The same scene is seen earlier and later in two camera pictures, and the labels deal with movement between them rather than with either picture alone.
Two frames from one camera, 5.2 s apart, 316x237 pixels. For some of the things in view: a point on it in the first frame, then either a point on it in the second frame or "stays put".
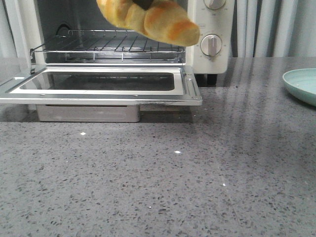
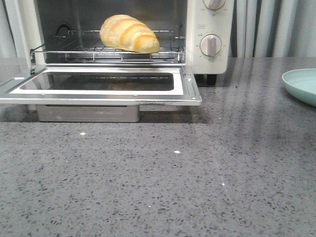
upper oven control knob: (214, 4) stays put
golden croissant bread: (164, 20) -> (126, 33)
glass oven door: (161, 85) stays put
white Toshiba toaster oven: (74, 32) stays put
